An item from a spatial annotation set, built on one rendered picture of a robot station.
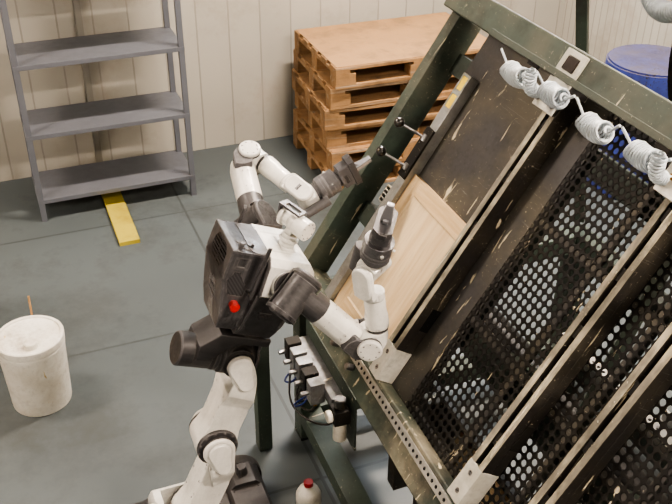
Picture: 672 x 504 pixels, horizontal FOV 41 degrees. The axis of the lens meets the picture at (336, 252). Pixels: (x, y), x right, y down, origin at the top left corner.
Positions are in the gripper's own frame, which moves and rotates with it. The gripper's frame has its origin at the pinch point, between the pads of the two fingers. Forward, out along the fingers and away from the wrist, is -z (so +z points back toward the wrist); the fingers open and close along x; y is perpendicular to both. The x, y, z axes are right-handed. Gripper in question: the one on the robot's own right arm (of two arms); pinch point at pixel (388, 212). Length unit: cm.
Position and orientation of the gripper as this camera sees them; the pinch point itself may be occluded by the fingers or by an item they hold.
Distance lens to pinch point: 242.9
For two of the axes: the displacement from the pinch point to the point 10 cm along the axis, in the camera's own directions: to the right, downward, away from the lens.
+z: -1.8, 6.9, 7.0
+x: 2.3, -6.7, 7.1
